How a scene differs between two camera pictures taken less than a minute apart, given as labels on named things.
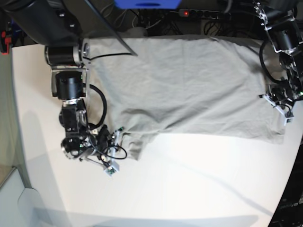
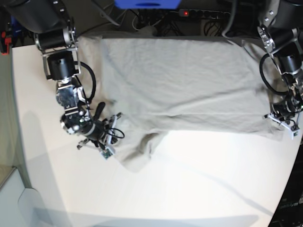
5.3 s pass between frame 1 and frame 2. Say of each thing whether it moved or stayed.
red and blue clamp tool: stayed
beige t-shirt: stayed
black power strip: stayed
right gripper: moved
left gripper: moved
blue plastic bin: stayed
